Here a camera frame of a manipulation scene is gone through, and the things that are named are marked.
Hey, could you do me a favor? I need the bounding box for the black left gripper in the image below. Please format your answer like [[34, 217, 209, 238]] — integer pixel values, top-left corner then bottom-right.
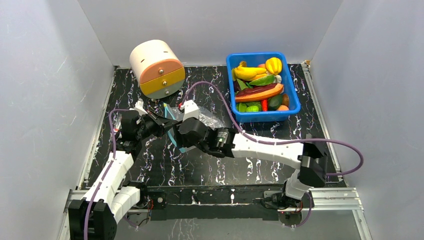
[[136, 110, 178, 141]]

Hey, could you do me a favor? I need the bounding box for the clear zip top bag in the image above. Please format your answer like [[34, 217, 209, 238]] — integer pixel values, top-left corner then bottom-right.
[[164, 100, 225, 153]]

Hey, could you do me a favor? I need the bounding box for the green watermelon slice toy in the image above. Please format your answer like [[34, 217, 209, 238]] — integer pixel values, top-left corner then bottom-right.
[[236, 102, 248, 113]]

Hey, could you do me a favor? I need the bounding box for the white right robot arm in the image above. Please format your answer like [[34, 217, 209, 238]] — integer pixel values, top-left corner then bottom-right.
[[173, 117, 327, 207]]

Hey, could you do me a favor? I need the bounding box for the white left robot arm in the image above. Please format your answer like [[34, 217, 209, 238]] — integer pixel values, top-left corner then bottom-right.
[[67, 109, 177, 240]]

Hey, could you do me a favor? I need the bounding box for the marker pen pack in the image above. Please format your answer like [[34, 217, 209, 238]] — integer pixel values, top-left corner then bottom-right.
[[112, 113, 122, 134]]

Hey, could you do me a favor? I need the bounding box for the round pastel drawer cabinet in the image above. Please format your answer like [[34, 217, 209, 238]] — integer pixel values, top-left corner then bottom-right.
[[129, 39, 186, 99]]

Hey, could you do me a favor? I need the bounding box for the green custard apple toy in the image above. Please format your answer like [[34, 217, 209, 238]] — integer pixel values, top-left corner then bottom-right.
[[245, 101, 262, 113]]

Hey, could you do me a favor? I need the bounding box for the yellow banana bunch toy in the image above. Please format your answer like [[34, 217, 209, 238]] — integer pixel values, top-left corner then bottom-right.
[[232, 61, 268, 82]]

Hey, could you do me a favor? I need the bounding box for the red chili pepper toy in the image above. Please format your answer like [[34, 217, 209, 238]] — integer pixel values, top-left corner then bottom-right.
[[260, 99, 268, 112]]

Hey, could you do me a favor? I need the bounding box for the dark green cucumber toy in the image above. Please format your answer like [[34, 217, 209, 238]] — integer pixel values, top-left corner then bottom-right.
[[267, 94, 283, 111]]

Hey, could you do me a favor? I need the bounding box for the green leaf vegetable toy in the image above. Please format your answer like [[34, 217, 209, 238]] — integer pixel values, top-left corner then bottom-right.
[[233, 75, 276, 92]]

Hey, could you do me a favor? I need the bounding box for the blue plastic bin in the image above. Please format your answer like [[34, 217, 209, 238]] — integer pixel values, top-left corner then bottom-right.
[[226, 51, 301, 123]]

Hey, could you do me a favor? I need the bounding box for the orange round fruit toy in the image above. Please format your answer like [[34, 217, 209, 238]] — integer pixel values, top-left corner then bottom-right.
[[276, 105, 290, 111]]

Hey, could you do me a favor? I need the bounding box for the brown potato toy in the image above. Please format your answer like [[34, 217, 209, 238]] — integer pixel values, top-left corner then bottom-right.
[[282, 93, 290, 107]]

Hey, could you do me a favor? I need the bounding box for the white mushroom toy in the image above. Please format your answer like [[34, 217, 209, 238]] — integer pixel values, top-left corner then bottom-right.
[[274, 75, 282, 84]]

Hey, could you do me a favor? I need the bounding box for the yellow bell pepper toy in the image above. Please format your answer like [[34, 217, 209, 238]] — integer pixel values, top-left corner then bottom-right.
[[265, 57, 283, 76]]

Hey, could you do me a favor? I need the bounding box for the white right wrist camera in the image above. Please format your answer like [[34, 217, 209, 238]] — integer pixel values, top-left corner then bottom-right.
[[179, 100, 200, 121]]

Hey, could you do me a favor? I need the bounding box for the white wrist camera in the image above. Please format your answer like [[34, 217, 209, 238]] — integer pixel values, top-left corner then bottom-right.
[[134, 100, 148, 116], [179, 100, 200, 121]]

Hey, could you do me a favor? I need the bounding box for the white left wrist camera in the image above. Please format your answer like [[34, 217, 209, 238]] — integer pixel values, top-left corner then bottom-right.
[[134, 100, 148, 116]]

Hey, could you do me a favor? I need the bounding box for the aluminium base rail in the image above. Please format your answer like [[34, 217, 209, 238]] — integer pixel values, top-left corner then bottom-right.
[[57, 187, 372, 240]]

